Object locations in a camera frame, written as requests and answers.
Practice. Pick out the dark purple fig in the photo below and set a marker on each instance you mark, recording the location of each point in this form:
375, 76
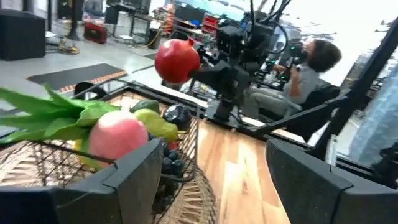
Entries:
178, 116

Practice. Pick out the person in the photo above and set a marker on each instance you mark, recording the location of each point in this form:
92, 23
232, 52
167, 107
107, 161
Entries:
298, 84

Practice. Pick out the green speckled pear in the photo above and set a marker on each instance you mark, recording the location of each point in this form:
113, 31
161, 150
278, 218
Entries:
158, 127

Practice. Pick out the red toolbox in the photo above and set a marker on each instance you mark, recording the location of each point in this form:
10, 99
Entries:
94, 32

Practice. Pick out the green leafy vegetable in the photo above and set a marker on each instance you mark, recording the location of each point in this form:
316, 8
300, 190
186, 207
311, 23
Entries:
46, 118

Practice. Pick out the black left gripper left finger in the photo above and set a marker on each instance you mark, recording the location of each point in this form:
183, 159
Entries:
93, 205

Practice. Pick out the round woven placemat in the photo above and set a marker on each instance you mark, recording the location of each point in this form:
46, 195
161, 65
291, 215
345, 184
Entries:
192, 205

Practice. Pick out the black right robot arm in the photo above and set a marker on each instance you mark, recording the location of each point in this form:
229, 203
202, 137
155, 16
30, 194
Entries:
227, 105

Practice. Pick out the black speaker box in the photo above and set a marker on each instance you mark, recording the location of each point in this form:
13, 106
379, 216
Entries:
21, 34

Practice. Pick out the pink peach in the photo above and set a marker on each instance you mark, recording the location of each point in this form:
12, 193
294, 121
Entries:
116, 137

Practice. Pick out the black aluminium rig frame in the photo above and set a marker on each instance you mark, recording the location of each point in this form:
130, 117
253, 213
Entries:
357, 93

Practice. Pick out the black computer tower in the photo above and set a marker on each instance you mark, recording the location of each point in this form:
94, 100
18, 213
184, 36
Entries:
154, 38

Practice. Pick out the black grape bunch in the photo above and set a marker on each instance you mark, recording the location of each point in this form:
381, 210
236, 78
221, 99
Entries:
172, 161

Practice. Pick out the red apple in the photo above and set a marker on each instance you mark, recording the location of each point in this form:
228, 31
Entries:
177, 60

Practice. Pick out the black office chair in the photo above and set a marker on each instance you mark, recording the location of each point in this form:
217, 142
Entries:
323, 99

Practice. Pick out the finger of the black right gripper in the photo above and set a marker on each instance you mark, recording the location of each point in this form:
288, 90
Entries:
207, 53
206, 74

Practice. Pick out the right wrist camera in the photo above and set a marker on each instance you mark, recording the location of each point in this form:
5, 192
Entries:
229, 39

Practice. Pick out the black hazard-striped floor mat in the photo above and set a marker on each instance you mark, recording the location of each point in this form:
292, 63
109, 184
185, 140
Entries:
74, 76

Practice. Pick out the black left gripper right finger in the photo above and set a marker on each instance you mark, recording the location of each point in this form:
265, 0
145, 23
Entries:
326, 205

